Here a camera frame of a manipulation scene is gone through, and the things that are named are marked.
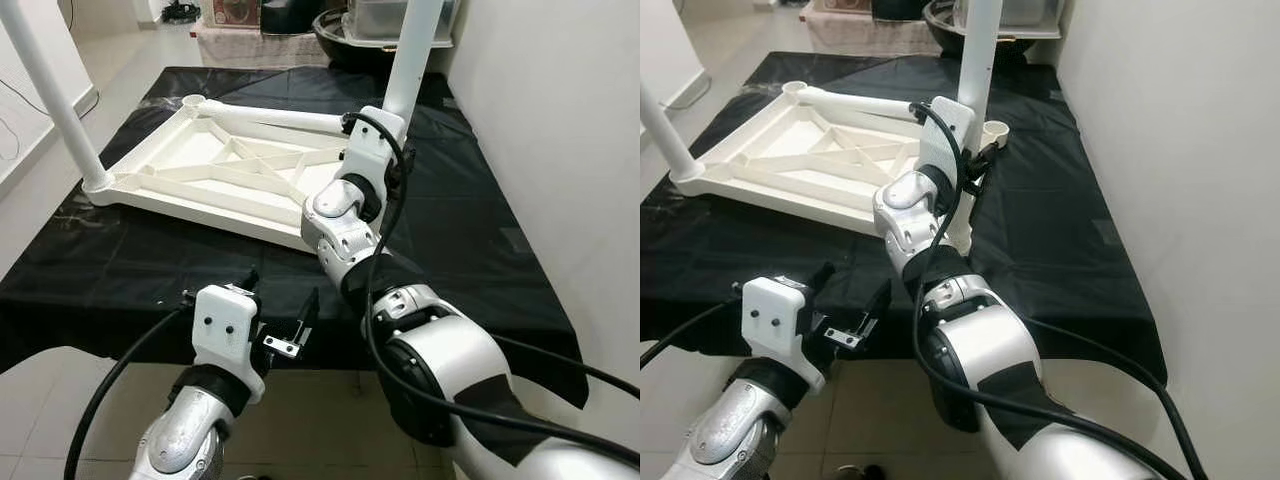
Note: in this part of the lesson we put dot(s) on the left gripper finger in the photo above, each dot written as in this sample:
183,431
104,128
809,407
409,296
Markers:
875,310
822,276
308,318
247,282

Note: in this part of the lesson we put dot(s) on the black tablecloth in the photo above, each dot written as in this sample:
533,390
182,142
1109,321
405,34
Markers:
720,260
100,280

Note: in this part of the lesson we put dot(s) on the black wok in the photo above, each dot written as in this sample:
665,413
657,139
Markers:
345,50
945,30

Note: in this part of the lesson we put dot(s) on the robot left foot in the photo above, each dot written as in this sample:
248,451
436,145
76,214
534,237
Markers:
860,472

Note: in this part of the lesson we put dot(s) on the clear plastic storage box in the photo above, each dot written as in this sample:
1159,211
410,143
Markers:
375,22
1030,18

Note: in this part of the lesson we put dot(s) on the beige stone bench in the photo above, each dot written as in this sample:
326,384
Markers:
870,30
260,45

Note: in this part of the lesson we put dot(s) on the black plastic bag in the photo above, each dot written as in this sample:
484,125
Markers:
290,15

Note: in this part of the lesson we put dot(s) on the orange lid storage box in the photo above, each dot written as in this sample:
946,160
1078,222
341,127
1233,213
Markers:
232,12

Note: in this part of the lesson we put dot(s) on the black floor mop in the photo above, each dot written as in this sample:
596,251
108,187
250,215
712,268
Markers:
180,12

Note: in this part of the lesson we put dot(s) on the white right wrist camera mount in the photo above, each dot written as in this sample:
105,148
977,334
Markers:
945,135
370,145

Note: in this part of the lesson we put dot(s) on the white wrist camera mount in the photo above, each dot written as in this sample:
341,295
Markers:
780,325
225,335
370,145
945,135

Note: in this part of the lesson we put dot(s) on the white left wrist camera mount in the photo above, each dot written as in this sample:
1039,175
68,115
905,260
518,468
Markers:
780,325
225,335

